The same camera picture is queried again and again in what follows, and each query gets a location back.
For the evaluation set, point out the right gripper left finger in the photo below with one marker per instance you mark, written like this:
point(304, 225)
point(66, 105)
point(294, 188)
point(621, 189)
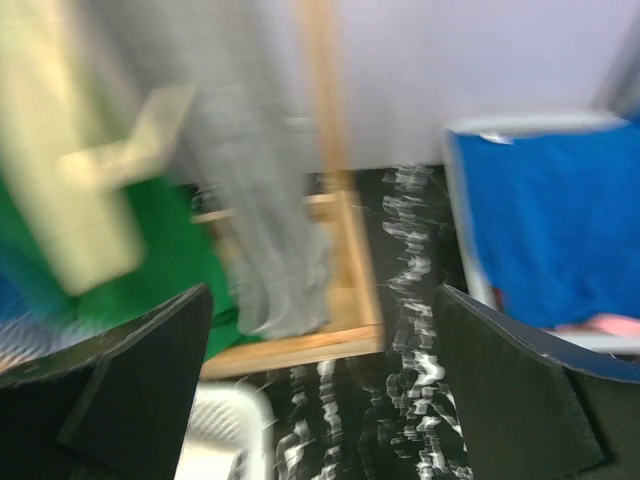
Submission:
point(114, 406)

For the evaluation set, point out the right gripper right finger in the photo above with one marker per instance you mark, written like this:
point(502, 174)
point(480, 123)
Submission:
point(531, 405)

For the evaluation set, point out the blue white striped tank top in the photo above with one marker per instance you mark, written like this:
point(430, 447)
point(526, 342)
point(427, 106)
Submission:
point(32, 336)

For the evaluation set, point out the pink hanger in side basket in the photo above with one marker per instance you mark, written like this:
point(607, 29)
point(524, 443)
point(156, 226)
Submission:
point(611, 324)

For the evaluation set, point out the green tank top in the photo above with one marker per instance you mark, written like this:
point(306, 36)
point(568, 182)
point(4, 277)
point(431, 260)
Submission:
point(179, 255)

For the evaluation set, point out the cream hanger with grey top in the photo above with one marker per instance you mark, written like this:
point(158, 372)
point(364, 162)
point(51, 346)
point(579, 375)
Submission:
point(68, 191)

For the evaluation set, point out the grey tank top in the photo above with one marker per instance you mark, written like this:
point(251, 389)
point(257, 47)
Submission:
point(237, 130)

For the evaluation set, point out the grey side basket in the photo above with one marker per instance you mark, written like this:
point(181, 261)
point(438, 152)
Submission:
point(498, 129)

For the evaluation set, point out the white perforated plastic basket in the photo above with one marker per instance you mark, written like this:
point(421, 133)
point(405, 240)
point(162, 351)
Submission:
point(228, 435)

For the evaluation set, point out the blue folded cloth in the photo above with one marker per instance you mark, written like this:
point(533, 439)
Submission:
point(555, 221)

